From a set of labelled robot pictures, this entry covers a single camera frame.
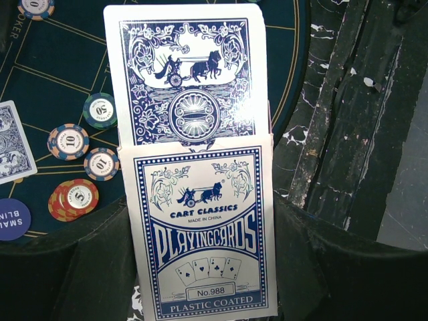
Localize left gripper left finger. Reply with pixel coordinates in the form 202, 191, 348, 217
1, 197, 136, 320

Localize red yellow chips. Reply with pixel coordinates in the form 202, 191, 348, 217
48, 179, 99, 222

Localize purple small blind button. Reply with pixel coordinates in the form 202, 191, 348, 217
0, 198, 31, 241

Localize blue white chip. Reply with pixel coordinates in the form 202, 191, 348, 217
17, 0, 55, 21
84, 148, 120, 181

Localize dealt blue playing card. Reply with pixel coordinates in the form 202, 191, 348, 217
0, 100, 37, 184

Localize blue white chips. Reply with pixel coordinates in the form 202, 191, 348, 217
47, 124, 90, 161

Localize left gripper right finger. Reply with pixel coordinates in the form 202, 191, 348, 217
274, 195, 427, 320

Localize round blue poker mat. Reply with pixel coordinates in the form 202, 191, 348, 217
1, 1, 310, 244

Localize green chip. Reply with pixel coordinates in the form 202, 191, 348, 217
83, 92, 117, 130

